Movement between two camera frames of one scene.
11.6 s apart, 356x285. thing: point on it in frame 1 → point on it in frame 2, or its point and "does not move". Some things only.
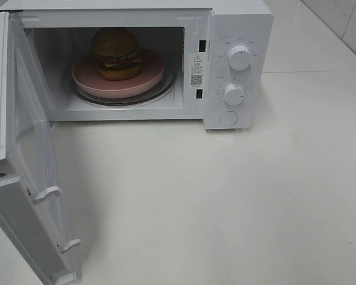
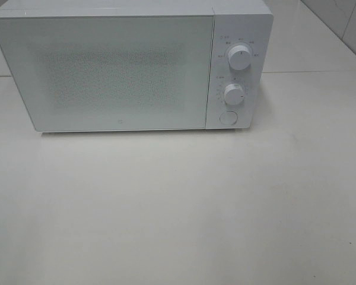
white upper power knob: x=239 y=57 does not move
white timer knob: x=234 y=94 does not move
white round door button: x=228 y=117 does not move
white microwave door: x=24 y=190 → x=85 y=73
